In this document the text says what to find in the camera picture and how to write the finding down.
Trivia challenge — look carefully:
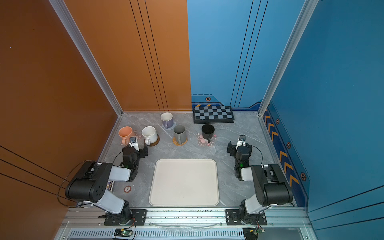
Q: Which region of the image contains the orange mug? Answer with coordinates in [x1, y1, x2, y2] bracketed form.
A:
[119, 127, 136, 146]

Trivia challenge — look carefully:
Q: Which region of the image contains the brown wooden round coaster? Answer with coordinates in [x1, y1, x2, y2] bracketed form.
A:
[149, 136, 160, 147]

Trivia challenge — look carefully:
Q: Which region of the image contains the white speckled mug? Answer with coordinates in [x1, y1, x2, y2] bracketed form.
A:
[142, 126, 159, 146]

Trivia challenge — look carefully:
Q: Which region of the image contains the pink flower coaster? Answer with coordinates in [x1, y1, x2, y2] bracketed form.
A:
[197, 133, 217, 147]
[134, 130, 143, 142]

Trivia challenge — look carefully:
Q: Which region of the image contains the black mug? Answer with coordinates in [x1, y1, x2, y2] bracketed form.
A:
[202, 124, 215, 143]

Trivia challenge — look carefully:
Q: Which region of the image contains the rattan woven round coaster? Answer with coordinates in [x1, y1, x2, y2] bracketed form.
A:
[173, 137, 188, 147]

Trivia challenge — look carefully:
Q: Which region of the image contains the white mug purple handle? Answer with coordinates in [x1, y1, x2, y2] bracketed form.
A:
[161, 113, 174, 128]

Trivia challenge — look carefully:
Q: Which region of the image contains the grey mug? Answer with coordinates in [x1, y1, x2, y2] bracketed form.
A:
[174, 125, 187, 144]

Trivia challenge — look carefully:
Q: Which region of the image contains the grey woven round coaster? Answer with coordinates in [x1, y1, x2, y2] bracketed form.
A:
[162, 122, 177, 131]

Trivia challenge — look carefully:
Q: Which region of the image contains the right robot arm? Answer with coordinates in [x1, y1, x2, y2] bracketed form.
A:
[226, 140, 294, 226]

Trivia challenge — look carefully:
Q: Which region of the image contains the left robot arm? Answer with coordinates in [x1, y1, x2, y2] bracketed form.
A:
[65, 146, 149, 227]

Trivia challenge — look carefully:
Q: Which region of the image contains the purple card box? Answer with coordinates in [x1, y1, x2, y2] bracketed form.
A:
[106, 181, 114, 192]

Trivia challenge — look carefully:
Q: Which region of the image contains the cream serving tray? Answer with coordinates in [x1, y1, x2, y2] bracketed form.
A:
[149, 159, 220, 207]

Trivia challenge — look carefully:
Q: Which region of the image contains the black chessboard box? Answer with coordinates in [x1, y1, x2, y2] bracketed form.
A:
[193, 105, 235, 124]

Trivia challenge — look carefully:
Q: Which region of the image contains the left circuit board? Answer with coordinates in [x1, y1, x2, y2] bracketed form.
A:
[114, 228, 134, 240]

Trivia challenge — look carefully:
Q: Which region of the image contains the circuit board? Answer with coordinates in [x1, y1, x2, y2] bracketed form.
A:
[114, 228, 134, 240]
[243, 228, 265, 240]

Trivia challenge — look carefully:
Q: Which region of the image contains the right circuit board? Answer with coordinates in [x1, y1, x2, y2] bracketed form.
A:
[243, 228, 265, 240]

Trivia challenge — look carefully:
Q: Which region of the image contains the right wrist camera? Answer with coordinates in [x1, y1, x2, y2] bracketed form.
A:
[237, 135, 246, 147]

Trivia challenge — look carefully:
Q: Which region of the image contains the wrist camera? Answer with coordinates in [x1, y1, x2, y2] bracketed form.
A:
[237, 135, 246, 147]
[129, 137, 139, 149]

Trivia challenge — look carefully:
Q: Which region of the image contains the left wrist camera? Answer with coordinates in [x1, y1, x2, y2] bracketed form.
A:
[129, 137, 139, 149]

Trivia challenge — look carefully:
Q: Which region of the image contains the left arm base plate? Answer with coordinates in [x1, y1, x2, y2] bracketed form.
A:
[99, 209, 147, 227]

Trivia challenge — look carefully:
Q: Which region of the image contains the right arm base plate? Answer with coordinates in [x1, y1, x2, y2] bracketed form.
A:
[225, 209, 268, 226]

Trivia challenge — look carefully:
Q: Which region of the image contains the aluminium front rail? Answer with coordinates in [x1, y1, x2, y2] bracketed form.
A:
[55, 207, 317, 240]

